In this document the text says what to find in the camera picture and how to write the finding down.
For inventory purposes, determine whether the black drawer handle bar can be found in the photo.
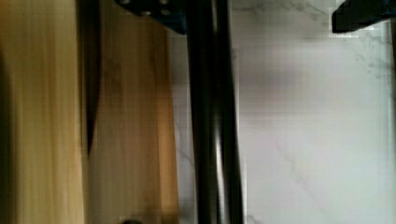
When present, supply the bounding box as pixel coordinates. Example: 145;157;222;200
186;0;244;224

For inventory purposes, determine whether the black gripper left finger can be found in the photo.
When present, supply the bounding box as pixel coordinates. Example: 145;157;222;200
114;0;187;35

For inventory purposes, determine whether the light wooden drawer unit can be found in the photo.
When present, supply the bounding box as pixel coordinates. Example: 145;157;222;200
1;0;179;224

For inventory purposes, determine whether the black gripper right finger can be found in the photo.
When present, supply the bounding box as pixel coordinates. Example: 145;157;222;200
332;0;396;34

